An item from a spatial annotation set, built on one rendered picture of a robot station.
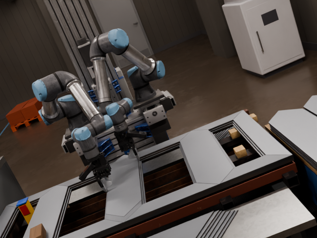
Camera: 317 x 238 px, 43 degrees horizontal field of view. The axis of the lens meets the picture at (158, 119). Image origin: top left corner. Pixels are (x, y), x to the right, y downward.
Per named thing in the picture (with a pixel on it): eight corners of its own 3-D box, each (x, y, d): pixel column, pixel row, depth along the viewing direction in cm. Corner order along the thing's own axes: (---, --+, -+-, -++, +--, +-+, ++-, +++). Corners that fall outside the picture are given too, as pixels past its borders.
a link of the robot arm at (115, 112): (120, 100, 223) (112, 106, 216) (128, 117, 226) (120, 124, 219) (109, 103, 227) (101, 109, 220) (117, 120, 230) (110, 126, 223)
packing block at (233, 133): (241, 136, 224) (238, 130, 223) (232, 139, 224) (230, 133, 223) (237, 132, 230) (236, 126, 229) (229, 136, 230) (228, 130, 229)
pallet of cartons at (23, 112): (47, 117, 903) (39, 101, 892) (12, 133, 897) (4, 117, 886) (51, 106, 1013) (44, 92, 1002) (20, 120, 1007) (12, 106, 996)
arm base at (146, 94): (135, 99, 284) (129, 87, 281) (154, 91, 285) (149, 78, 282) (137, 104, 270) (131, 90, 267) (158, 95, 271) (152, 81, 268)
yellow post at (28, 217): (41, 230, 233) (26, 203, 227) (33, 233, 233) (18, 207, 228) (43, 226, 238) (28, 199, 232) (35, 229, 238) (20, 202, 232)
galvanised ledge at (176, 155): (260, 131, 251) (259, 127, 250) (70, 208, 254) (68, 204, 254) (251, 122, 270) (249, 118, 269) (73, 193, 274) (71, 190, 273)
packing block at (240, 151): (247, 155, 200) (245, 148, 199) (238, 158, 201) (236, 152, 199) (244, 150, 206) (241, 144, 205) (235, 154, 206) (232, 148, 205)
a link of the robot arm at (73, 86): (73, 73, 240) (114, 131, 217) (56, 81, 236) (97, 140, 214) (70, 60, 230) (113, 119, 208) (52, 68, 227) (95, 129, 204)
